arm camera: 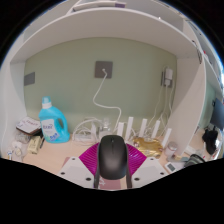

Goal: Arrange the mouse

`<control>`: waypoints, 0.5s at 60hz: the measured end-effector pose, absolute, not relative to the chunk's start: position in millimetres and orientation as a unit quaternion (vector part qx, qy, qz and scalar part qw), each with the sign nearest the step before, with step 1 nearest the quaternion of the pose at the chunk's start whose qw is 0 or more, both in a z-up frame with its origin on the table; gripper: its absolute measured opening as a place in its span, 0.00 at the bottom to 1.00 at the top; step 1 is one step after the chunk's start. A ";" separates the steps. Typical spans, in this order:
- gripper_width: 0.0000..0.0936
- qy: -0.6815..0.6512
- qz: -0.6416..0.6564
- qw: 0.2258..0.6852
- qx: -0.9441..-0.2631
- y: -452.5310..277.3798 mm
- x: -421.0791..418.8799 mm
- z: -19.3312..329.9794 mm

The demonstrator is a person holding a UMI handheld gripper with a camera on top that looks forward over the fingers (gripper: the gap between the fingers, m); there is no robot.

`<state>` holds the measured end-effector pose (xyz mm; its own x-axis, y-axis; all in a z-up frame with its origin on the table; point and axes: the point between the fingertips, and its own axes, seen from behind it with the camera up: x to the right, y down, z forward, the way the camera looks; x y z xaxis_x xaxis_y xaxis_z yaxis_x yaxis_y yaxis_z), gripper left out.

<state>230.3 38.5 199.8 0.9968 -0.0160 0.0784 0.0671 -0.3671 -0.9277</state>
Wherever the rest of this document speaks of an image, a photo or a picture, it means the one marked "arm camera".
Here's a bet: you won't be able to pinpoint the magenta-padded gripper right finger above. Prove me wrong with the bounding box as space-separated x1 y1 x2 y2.
125 143 169 190

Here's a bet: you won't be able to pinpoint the black computer mouse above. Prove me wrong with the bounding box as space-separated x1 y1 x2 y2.
97 134 129 181

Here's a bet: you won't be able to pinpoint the clear plastic bags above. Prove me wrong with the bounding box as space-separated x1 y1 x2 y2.
6 131 29 161

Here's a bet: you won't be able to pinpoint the stack of books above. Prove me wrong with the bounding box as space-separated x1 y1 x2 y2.
15 116 43 137

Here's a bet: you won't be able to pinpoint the thick white wall cable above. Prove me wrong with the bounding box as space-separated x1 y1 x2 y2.
92 68 123 126

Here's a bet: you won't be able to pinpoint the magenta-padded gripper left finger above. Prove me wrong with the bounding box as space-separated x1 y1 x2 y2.
58 142 101 190

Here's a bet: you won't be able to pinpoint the white remote control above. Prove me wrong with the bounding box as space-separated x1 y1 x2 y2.
164 161 184 173

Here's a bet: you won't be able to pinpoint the gold foil bag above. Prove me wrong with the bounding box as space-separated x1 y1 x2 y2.
132 136 164 158

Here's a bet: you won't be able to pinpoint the grey square wall socket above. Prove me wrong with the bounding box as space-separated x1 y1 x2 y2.
94 60 114 80

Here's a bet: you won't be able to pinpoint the white wall shelf unit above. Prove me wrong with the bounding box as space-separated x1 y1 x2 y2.
9 0 224 154

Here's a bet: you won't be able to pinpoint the dark grey wall plate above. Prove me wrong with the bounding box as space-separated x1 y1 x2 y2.
23 71 36 87

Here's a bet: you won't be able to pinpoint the thin white charger cables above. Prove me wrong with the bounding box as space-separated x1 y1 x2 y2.
149 83 175 134

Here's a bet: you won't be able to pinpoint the white wall charger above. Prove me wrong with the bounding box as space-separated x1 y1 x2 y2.
162 67 174 88

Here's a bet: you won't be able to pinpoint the white power strip with cables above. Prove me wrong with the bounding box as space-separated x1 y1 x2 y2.
71 118 101 145

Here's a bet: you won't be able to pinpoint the black monitor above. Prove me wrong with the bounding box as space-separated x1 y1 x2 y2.
211 97 224 131

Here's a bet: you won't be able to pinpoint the small jar with lid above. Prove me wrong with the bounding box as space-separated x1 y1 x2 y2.
165 141 179 161

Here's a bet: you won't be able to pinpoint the pale yellow small box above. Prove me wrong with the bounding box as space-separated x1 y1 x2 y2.
27 135 43 155

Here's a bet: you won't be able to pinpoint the white router with antennas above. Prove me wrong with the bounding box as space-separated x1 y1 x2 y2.
116 116 173 158

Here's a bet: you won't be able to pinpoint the pink printed mouse pad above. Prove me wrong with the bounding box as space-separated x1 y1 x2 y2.
61 156 129 191

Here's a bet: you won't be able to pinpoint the black cloth bundle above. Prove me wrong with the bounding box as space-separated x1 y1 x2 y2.
201 128 219 156

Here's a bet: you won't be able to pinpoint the blue detergent bottle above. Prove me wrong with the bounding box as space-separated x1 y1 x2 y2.
38 96 71 145

